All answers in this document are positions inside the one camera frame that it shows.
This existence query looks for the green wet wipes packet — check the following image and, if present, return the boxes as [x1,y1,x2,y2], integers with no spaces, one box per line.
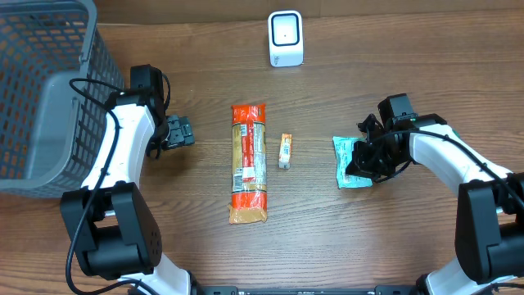
[332,136,373,189]

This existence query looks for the orange tissue packet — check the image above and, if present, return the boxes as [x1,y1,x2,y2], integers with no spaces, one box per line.
[278,134,292,169]

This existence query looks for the red snack bar packet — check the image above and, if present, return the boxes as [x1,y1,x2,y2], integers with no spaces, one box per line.
[228,104,268,225]

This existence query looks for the white barcode scanner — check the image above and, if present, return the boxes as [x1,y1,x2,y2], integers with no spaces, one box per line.
[268,10,304,67]

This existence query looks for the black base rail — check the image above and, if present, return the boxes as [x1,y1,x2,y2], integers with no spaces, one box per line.
[192,285,426,295]

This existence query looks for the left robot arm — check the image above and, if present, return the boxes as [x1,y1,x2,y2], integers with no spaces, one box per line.
[60,65,205,295]

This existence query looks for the grey plastic shopping basket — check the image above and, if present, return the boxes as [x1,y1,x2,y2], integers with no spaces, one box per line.
[1,0,124,198]

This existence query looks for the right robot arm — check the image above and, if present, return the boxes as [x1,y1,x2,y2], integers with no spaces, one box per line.
[345,93,523,294]

